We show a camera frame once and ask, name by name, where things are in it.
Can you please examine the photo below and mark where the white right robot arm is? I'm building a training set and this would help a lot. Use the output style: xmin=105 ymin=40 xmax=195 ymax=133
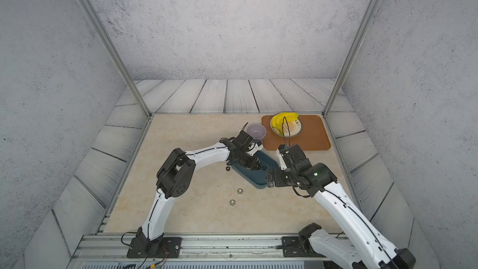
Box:
xmin=267 ymin=163 xmax=416 ymax=269

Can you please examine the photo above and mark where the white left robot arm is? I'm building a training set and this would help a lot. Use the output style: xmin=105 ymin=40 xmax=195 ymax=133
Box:
xmin=130 ymin=133 xmax=263 ymax=256

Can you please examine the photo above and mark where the teal plastic storage box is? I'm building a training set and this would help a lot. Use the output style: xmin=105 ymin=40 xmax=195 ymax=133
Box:
xmin=228 ymin=151 xmax=280 ymax=189

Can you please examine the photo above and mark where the lilac grey bowl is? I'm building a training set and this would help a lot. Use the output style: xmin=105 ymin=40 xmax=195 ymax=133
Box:
xmin=246 ymin=123 xmax=267 ymax=141

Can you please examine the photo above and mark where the brown plastic tray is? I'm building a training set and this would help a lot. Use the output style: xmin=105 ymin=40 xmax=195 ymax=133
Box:
xmin=261 ymin=115 xmax=332 ymax=151

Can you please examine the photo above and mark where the patterned ceramic plate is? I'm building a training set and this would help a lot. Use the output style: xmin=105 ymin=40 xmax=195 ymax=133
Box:
xmin=270 ymin=118 xmax=302 ymax=138

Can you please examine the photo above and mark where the yellow banana bunch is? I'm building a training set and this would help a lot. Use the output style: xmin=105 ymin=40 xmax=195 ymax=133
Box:
xmin=273 ymin=112 xmax=299 ymax=130

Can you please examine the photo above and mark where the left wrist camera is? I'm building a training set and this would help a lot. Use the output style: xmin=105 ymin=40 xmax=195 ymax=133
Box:
xmin=236 ymin=130 xmax=263 ymax=156

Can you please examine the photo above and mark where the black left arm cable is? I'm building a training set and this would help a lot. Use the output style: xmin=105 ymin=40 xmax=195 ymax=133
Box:
xmin=120 ymin=230 xmax=143 ymax=248

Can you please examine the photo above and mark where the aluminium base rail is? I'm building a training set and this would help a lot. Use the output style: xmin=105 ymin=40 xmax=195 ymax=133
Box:
xmin=68 ymin=232 xmax=351 ymax=269

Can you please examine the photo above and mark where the aluminium frame post right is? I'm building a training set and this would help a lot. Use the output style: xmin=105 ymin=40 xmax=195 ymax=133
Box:
xmin=322 ymin=0 xmax=381 ymax=118

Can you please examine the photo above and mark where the aluminium frame post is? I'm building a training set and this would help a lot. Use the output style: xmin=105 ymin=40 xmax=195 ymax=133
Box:
xmin=322 ymin=0 xmax=381 ymax=118
xmin=77 ymin=0 xmax=152 ymax=119

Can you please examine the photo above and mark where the aluminium frame post left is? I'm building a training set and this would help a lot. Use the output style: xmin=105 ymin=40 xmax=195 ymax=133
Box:
xmin=77 ymin=0 xmax=152 ymax=119

